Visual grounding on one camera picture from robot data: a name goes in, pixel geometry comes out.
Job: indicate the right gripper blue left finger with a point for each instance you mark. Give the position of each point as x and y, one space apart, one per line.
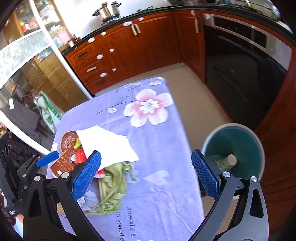
84 174

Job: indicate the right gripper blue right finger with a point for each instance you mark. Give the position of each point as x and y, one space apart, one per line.
206 173

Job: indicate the white paper cup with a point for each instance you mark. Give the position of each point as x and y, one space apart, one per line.
227 163

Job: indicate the brown cardboard box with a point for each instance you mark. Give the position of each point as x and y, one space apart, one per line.
65 163

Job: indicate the red snack bag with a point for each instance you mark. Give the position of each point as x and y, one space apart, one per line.
81 157

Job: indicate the green corn husk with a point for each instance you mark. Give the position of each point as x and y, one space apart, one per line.
112 189

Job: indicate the white paper napkin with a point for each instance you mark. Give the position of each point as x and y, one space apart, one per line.
112 147

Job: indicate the brown coconut shell bowl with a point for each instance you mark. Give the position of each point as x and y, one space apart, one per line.
68 140

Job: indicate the grey teal trash bin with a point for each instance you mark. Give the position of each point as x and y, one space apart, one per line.
243 143

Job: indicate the wooden kitchen cabinets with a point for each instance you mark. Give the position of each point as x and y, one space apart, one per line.
162 37

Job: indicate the purple floral tablecloth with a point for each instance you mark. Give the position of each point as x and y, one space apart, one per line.
148 190

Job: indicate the green white rice sack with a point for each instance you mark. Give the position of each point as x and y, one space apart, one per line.
50 113

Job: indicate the glass sliding door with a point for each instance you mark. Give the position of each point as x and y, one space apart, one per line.
33 39

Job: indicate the black built-in oven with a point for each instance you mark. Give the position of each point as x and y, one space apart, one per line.
245 67

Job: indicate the steel pressure cooker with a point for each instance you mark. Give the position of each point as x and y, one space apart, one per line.
108 12

